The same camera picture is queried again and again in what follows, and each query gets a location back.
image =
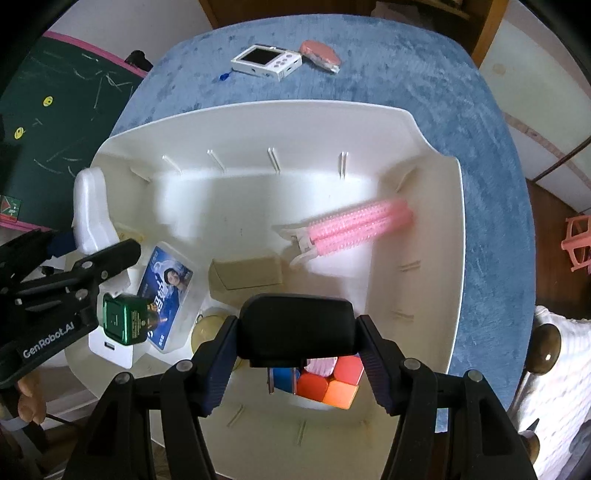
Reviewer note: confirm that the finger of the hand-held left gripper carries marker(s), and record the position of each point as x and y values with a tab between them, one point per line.
57	243
111	258

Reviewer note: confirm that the white charger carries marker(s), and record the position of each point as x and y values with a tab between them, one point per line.
113	353

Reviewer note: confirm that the green chalkboard with pink frame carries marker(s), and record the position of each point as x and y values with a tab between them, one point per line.
60	115

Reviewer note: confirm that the white knitted cloth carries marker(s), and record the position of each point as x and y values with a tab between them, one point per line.
565	383

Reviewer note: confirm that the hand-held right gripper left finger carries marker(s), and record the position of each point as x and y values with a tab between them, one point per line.
220	369

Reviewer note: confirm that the yellow round magnet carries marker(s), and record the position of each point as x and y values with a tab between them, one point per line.
48	100
18	134

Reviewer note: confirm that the brown wooden knob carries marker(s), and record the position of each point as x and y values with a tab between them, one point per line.
547	353

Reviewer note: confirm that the green square box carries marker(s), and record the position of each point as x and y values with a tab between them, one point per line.
124	321

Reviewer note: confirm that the white wardrobe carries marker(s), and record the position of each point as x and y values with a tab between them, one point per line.
531	92

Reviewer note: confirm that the black clip on chalkboard frame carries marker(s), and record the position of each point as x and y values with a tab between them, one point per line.
138	60

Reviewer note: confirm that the pink hair rollers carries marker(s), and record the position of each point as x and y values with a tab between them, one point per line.
355	226

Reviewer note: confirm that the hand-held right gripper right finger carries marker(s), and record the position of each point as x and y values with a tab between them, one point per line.
376	374

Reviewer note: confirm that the small blue pin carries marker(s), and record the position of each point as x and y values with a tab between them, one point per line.
223	77

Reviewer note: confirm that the colourful puzzle cube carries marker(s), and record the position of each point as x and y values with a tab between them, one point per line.
328	385

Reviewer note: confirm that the white plastic bin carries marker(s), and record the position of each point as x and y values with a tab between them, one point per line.
277	194

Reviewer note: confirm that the black case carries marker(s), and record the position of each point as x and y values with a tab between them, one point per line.
295	327

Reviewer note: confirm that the small blue box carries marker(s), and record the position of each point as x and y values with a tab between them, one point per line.
282	379

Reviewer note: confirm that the yellowish translucent ball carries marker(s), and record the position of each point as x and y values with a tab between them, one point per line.
207	330

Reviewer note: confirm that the clear case with blue card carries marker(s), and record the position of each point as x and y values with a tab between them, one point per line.
166	290

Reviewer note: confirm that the blue fuzzy blanket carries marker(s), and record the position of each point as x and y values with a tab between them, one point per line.
415	92

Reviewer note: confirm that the small cardboard box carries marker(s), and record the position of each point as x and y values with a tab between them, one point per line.
244	277

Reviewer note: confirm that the white handheld device with screen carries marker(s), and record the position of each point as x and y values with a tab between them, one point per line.
268	60

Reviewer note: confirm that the white plastic bottle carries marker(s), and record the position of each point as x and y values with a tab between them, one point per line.
94	212

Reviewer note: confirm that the person's left hand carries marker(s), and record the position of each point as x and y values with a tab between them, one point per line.
30	399

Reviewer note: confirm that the small pink item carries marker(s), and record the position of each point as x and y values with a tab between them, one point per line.
322	365

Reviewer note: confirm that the red and green card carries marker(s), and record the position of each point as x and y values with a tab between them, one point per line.
9	207

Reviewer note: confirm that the pink plastic stool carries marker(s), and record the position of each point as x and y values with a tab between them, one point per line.
577	244

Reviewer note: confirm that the brown wooden door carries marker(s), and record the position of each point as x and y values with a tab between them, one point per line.
221	11

